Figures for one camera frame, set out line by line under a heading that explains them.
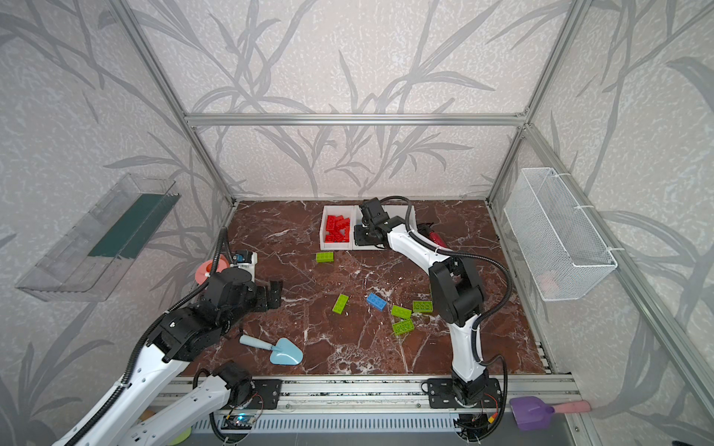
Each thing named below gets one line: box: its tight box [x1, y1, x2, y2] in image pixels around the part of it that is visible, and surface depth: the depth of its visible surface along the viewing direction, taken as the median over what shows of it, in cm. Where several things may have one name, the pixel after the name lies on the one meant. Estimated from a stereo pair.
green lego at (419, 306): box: [411, 300, 434, 314], surface depth 91 cm
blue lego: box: [366, 292, 388, 312], surface depth 92 cm
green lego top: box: [316, 251, 334, 263], surface depth 104 cm
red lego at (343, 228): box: [336, 218, 351, 236], surface depth 110 cm
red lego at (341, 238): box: [333, 231, 350, 243], surface depth 107 cm
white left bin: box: [319, 205, 355, 251], surface depth 109 cm
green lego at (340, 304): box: [331, 293, 349, 315], surface depth 92 cm
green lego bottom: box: [392, 318, 415, 336], surface depth 86 cm
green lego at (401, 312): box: [391, 304, 412, 320], surface depth 91 cm
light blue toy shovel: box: [238, 334, 304, 366], surface depth 82 cm
